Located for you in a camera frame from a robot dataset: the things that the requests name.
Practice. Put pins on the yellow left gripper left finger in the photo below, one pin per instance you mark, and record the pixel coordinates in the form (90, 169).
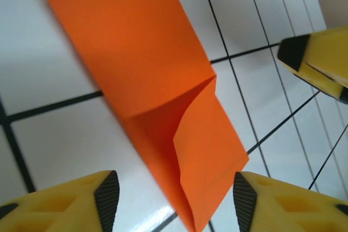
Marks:
(62, 207)

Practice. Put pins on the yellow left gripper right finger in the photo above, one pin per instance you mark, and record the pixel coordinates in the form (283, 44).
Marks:
(285, 207)

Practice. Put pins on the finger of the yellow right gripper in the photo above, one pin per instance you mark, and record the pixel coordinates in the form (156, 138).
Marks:
(326, 47)
(323, 82)

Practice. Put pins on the orange cloth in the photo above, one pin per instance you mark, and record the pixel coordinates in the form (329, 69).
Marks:
(130, 39)

